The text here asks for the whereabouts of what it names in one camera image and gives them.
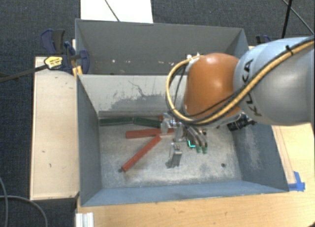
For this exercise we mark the red-brown flat block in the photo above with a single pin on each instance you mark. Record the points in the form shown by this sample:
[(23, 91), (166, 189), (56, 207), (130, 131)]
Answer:
[(140, 154), (142, 133)]

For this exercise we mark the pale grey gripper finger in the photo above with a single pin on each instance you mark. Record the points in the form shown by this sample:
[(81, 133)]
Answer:
[(170, 157), (177, 158)]

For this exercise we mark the pale wood flat board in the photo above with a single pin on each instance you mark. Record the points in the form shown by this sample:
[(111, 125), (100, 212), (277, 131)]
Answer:
[(54, 135)]

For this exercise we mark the grey metal bin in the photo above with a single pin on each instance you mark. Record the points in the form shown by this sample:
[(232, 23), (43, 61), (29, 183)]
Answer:
[(137, 48)]

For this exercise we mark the black cylinder on white bracket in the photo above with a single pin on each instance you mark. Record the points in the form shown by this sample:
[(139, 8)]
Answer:
[(238, 123)]

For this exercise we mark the dark green flat block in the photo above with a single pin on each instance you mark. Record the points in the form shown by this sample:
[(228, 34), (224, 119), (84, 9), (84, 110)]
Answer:
[(147, 122), (115, 121)]

